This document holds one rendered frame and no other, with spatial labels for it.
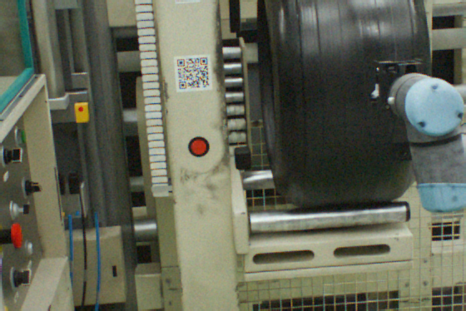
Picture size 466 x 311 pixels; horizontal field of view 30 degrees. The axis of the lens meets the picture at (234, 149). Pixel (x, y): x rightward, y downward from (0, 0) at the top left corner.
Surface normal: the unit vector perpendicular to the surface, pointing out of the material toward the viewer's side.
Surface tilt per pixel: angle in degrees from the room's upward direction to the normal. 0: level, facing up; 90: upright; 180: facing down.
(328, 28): 61
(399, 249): 90
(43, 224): 90
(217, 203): 90
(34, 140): 90
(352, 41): 66
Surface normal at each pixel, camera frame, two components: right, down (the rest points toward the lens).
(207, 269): 0.05, 0.29
